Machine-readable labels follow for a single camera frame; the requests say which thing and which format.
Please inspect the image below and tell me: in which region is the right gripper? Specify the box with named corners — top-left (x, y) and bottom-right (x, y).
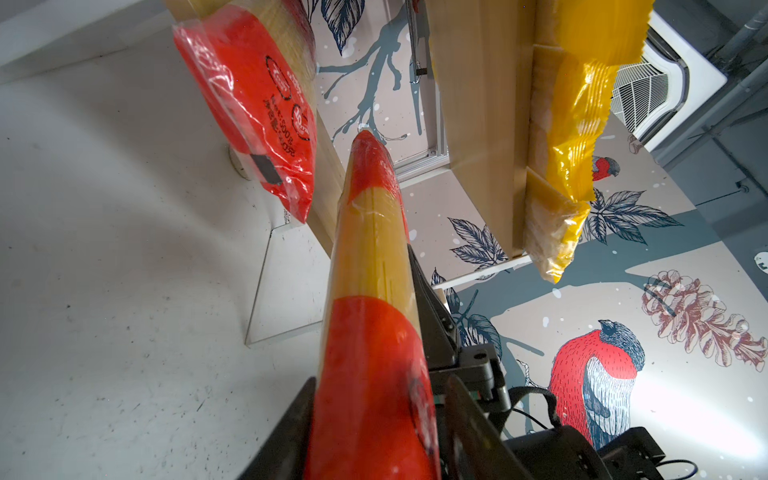
top-left (408, 249), bottom-right (510, 431)

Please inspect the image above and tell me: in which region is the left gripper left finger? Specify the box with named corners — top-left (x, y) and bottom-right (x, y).
top-left (238, 377), bottom-right (317, 480)

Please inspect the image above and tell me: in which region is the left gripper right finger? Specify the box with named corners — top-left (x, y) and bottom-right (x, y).
top-left (444, 375), bottom-right (532, 479)

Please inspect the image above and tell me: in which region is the red spaghetti box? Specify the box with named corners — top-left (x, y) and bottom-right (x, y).
top-left (173, 0), bottom-right (317, 223)
top-left (304, 130), bottom-right (440, 479)

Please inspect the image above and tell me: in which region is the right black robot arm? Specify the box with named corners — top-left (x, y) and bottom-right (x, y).
top-left (409, 255), bottom-right (670, 479)

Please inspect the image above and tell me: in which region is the wooden two-tier shelf rack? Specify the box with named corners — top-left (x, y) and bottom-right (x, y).
top-left (168, 1), bottom-right (535, 262)

